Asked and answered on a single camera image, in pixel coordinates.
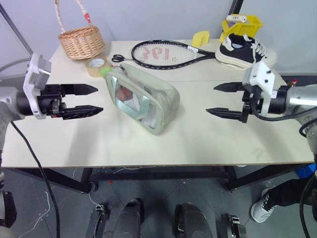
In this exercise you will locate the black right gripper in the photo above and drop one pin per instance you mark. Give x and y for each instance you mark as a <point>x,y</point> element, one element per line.
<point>252,101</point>

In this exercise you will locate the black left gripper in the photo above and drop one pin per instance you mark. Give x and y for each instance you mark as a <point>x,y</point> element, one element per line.
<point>48,99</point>

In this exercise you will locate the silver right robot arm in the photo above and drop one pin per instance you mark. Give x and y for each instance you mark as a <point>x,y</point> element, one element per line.
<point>301,98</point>

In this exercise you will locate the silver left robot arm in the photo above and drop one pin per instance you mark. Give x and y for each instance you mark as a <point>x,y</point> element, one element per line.
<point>7,101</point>

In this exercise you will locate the beige transparent pouch bag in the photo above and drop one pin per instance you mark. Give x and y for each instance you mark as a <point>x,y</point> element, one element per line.
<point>158,99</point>

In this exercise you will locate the yellow plastic bin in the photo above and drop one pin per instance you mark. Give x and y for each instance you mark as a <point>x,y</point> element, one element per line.
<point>250,27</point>

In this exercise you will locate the small green tape roll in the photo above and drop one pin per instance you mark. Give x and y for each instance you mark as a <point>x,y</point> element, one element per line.
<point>105,71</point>

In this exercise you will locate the clear packing tape roll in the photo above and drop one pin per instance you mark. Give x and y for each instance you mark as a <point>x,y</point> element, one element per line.
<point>95,65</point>

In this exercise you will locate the black and white sneaker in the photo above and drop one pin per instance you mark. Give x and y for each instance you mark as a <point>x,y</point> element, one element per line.
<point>244,53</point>

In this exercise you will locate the small brown red-capped bottle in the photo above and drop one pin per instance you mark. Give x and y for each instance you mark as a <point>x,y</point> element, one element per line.
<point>293,83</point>

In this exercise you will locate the yellow foam block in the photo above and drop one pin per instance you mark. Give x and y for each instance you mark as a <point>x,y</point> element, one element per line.
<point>199,38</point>

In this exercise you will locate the black tennis racket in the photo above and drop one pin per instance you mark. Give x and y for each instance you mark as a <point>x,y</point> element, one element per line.
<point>158,66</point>

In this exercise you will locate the black metal pole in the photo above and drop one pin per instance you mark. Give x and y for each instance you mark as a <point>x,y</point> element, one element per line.
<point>235,6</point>

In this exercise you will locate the grey metal pole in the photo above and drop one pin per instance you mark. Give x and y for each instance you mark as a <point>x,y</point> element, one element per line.
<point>15,27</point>

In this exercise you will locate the blue plastic crate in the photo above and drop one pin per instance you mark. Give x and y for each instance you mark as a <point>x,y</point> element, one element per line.
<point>307,171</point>

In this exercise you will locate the person's black trouser leg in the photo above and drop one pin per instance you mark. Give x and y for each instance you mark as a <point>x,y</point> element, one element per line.
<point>289,192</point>

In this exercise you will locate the person's white sneaker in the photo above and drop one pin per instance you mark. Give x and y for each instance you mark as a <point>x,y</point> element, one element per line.
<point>262,209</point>

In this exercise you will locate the dark rounded robot foot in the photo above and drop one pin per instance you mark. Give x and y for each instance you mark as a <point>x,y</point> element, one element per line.
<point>130,218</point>
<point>189,220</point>

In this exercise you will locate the dark robot body panel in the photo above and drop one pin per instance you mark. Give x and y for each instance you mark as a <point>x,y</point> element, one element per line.
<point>8,208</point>

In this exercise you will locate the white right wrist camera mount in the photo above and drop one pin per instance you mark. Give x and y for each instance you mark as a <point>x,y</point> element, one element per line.
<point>261,74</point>

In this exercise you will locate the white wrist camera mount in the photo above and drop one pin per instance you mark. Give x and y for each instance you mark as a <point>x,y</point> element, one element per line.
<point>261,74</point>
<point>37,69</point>

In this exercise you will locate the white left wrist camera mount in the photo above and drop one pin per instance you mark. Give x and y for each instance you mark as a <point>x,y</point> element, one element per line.
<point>37,69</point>

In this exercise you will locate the black metal table frame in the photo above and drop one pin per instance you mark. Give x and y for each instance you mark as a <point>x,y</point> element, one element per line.
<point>158,174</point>

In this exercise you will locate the black floor stand bracket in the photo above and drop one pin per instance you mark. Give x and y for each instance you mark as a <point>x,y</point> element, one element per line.
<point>95,220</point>
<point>234,225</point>

